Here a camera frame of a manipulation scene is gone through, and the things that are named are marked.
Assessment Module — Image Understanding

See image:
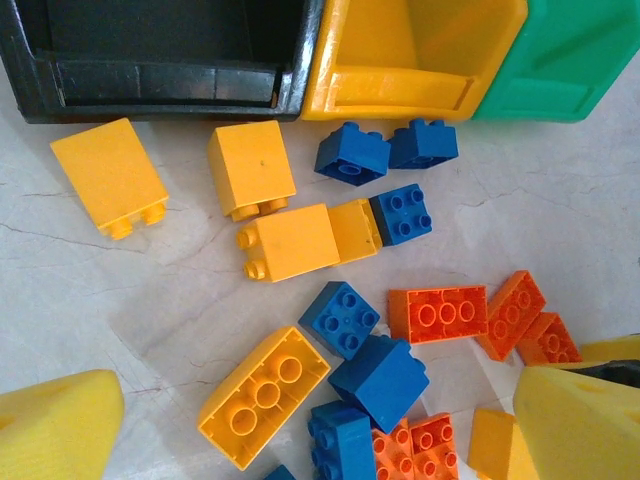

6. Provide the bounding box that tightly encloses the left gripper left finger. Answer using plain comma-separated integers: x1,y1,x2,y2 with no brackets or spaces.
0,368,125,480

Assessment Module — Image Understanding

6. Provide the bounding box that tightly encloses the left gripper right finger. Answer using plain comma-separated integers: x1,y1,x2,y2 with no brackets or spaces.
513,335,640,480

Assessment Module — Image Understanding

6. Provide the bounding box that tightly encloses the yellow tall lego brick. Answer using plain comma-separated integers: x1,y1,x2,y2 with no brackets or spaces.
207,119,297,224
49,117,170,242
467,408,539,480
236,203,342,284

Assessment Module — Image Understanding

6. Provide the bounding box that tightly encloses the orange long lego brick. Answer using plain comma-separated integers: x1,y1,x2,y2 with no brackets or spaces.
388,284,490,346
477,269,548,363
408,412,460,480
517,312,584,367
370,418,414,480

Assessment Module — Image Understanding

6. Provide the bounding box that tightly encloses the yellow long lego brick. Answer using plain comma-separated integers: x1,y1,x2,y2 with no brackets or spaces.
197,325,332,472

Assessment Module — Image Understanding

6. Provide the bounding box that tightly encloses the yellow small lego brick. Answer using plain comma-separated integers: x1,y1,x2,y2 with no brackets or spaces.
327,198,384,264

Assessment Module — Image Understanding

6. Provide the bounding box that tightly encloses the black plastic bin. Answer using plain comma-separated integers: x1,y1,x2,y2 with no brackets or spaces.
0,0,321,125

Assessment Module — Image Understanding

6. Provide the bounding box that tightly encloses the green plastic bin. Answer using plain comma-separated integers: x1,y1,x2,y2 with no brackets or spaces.
469,0,640,124

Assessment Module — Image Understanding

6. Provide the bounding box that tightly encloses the yellow plastic bin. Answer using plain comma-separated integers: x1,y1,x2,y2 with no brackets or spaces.
299,0,530,123

